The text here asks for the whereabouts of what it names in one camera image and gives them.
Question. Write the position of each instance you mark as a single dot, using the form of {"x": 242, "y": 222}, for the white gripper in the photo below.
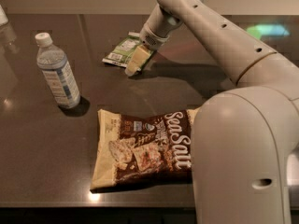
{"x": 151, "y": 38}

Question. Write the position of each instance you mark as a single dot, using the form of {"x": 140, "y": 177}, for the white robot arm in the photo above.
{"x": 242, "y": 138}

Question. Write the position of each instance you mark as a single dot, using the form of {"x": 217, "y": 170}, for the green jalapeno chip bag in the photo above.
{"x": 121, "y": 54}

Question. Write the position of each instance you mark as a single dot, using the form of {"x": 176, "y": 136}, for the white object at left edge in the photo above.
{"x": 3, "y": 17}

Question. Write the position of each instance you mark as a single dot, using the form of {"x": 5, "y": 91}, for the clear plastic water bottle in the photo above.
{"x": 57, "y": 71}

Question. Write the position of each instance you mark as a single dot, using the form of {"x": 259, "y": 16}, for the brown sea salt chip bag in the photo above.
{"x": 133, "y": 151}

